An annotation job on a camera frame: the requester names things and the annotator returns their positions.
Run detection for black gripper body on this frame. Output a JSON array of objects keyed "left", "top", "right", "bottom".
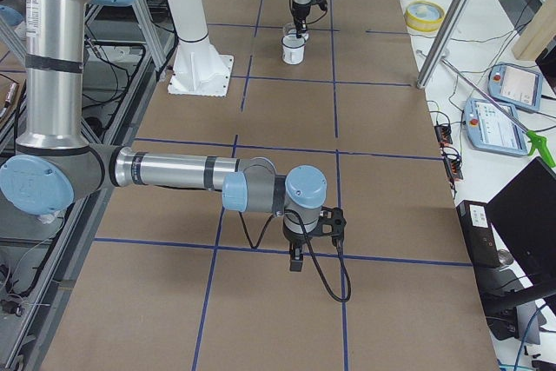
[
  {"left": 292, "top": 4, "right": 308, "bottom": 22},
  {"left": 288, "top": 232, "right": 306, "bottom": 251}
]

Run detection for white enamel cup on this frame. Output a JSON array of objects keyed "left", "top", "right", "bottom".
[{"left": 281, "top": 34, "right": 306, "bottom": 65}]

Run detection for clear plastic funnel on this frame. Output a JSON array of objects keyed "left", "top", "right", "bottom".
[{"left": 282, "top": 23, "right": 309, "bottom": 48}]

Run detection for white pillar with base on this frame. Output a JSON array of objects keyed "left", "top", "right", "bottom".
[{"left": 167, "top": 0, "right": 234, "bottom": 97}]

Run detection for yellow tape roll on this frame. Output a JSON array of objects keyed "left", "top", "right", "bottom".
[{"left": 404, "top": 0, "right": 446, "bottom": 32}]

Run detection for lower orange black connector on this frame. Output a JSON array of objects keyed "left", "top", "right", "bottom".
[{"left": 443, "top": 154, "right": 463, "bottom": 182}]

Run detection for orange black connector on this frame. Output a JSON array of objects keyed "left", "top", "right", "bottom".
[
  {"left": 443, "top": 154, "right": 463, "bottom": 182},
  {"left": 434, "top": 123, "right": 453, "bottom": 144}
]

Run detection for upper orange black connector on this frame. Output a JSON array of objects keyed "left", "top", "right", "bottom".
[{"left": 434, "top": 123, "right": 453, "bottom": 144}]

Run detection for black computer box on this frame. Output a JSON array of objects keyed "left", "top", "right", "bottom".
[{"left": 456, "top": 200, "right": 501, "bottom": 268}]

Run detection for lower teach pendant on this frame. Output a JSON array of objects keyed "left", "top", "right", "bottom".
[{"left": 464, "top": 97, "right": 528, "bottom": 156}]

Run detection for teach pendant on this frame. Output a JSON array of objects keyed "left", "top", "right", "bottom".
[
  {"left": 487, "top": 63, "right": 544, "bottom": 113},
  {"left": 464, "top": 97, "right": 528, "bottom": 156}
]

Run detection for black monitor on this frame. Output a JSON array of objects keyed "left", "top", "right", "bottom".
[{"left": 486, "top": 157, "right": 555, "bottom": 278}]

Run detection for upper teach pendant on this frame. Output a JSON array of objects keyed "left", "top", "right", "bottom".
[{"left": 487, "top": 63, "right": 544, "bottom": 113}]

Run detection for wooden block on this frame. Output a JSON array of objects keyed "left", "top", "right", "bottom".
[{"left": 512, "top": 0, "right": 556, "bottom": 61}]

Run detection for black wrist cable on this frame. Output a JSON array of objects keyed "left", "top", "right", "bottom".
[{"left": 237, "top": 208, "right": 352, "bottom": 301}]

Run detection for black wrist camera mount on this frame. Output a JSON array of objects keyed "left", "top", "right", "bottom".
[{"left": 312, "top": 207, "right": 347, "bottom": 248}]

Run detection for aluminium frame post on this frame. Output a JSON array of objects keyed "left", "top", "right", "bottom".
[{"left": 416, "top": 0, "right": 469, "bottom": 89}]

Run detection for green handled grabber stick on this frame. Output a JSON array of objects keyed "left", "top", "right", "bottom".
[{"left": 440, "top": 55, "right": 555, "bottom": 168}]

